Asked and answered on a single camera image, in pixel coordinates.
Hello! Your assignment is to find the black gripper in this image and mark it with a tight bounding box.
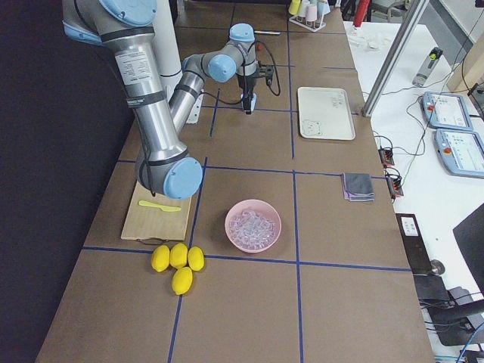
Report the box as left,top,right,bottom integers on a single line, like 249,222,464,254
237,63,275,114

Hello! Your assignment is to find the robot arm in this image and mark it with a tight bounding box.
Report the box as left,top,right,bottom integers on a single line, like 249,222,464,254
169,23,279,133
62,1,203,200

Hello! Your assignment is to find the yellow-green cup on rack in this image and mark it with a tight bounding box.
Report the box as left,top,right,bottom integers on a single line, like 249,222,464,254
288,0,301,15

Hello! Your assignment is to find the pink cup on rack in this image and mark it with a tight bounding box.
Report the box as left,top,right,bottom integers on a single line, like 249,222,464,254
306,4,318,23

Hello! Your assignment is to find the pink bowl of ice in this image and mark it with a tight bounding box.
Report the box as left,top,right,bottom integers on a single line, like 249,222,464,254
225,199,282,253

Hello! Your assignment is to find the cream bear serving tray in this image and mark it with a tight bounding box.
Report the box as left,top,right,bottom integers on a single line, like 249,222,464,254
297,87,355,141

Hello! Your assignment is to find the grey folded cloth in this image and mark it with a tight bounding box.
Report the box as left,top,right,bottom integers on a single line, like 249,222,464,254
342,172,375,202

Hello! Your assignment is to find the yellow plastic knife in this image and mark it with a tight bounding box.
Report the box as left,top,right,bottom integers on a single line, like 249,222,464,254
138,200,182,213

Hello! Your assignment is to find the wooden cutting board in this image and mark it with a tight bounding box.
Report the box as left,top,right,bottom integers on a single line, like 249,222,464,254
121,182,191,241

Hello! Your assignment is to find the yellow lemon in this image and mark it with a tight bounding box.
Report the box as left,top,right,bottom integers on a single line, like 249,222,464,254
188,246,205,271
150,245,170,272
172,266,194,295
169,243,188,269

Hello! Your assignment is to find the teach pendant tablet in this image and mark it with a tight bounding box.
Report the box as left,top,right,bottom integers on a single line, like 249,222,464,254
420,92,473,131
434,129,483,178

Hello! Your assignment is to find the aluminium frame post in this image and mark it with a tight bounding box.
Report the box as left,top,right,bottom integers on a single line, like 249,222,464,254
361,0,430,117

